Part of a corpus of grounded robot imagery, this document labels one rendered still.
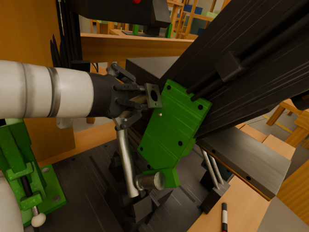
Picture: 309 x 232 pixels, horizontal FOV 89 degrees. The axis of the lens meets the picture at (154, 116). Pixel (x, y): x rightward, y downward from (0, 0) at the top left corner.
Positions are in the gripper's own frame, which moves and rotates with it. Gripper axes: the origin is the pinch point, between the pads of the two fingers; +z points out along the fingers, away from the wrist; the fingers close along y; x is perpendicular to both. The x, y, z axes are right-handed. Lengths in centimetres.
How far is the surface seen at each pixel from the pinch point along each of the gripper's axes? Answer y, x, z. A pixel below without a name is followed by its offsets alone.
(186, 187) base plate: -28.9, 8.9, 23.0
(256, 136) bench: -21, -4, 85
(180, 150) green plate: -12.8, -5.3, 2.9
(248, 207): -39, -6, 35
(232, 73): -1.7, -19.2, -1.0
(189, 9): 318, 137, 387
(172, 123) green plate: -6.8, -4.5, 2.9
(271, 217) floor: -105, 12, 156
